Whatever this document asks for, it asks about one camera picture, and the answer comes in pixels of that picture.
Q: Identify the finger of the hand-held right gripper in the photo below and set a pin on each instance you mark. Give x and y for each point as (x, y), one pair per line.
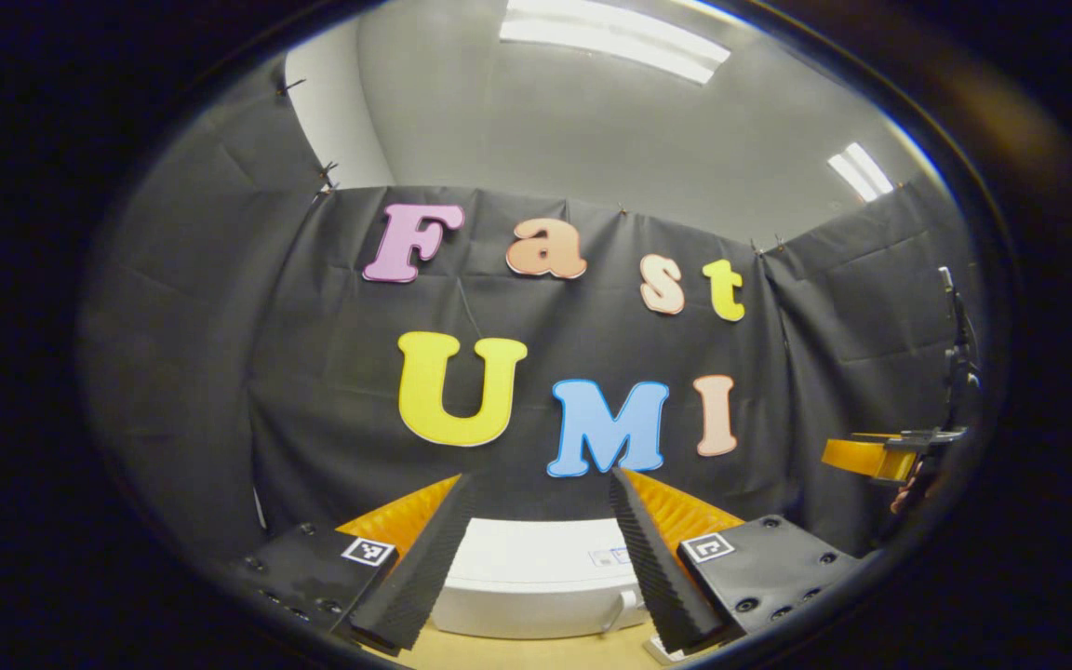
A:
(857, 456)

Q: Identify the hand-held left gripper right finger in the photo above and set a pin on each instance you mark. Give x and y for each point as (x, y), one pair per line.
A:
(652, 577)

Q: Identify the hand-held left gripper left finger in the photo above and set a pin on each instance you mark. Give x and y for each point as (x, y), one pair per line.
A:
(424, 577)

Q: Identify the white microwave oven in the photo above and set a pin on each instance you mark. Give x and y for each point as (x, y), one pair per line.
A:
(536, 577)

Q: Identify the black backdrop cloth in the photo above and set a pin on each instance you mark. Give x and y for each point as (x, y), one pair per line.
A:
(313, 372)

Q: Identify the ceiling light panel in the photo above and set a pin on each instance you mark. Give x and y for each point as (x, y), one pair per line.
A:
(615, 37)
(862, 172)

